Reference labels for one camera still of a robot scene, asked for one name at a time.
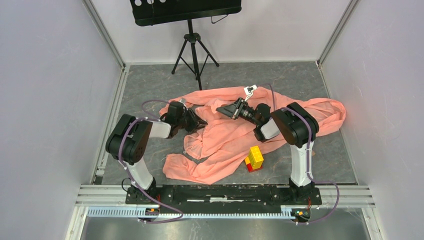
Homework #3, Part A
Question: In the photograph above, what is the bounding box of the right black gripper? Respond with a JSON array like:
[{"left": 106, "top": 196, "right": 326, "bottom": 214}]
[{"left": 216, "top": 97, "right": 260, "bottom": 126}]

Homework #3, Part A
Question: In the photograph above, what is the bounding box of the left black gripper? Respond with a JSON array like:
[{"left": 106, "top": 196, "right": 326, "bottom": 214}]
[{"left": 176, "top": 107, "right": 208, "bottom": 133}]

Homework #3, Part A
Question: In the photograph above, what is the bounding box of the salmon pink thin jacket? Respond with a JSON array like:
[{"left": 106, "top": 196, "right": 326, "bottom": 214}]
[{"left": 162, "top": 86, "right": 347, "bottom": 185}]

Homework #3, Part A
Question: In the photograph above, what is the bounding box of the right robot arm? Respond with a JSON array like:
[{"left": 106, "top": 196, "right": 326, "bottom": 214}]
[{"left": 216, "top": 98, "right": 319, "bottom": 204}]

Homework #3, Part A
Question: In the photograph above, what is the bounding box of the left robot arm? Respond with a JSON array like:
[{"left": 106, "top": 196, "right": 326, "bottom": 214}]
[{"left": 105, "top": 101, "right": 208, "bottom": 204}]

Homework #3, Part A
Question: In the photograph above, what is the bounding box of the yellow toy brick block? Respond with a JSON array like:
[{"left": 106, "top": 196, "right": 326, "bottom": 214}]
[{"left": 246, "top": 146, "right": 264, "bottom": 171}]

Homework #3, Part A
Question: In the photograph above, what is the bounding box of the red toy brick base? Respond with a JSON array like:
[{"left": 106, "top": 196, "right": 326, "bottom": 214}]
[{"left": 244, "top": 156, "right": 264, "bottom": 173}]

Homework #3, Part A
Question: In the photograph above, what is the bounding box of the black music stand tripod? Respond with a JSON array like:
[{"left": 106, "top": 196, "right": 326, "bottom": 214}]
[{"left": 130, "top": 0, "right": 242, "bottom": 90}]

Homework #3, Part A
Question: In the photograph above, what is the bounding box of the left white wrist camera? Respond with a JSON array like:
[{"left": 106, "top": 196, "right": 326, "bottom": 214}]
[{"left": 179, "top": 98, "right": 187, "bottom": 105}]

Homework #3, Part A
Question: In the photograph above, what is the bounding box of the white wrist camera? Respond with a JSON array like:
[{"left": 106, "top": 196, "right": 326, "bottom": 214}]
[
  {"left": 179, "top": 98, "right": 187, "bottom": 105},
  {"left": 243, "top": 84, "right": 258, "bottom": 102}
]

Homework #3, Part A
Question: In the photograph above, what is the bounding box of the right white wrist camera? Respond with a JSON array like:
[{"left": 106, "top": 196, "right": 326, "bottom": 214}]
[{"left": 243, "top": 84, "right": 258, "bottom": 102}]

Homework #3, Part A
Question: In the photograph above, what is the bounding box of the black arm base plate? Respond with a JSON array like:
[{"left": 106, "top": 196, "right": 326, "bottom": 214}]
[{"left": 125, "top": 184, "right": 323, "bottom": 214}]

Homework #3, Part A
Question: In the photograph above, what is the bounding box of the white slotted cable duct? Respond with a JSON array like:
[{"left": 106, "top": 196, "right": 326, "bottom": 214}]
[{"left": 86, "top": 206, "right": 307, "bottom": 220}]

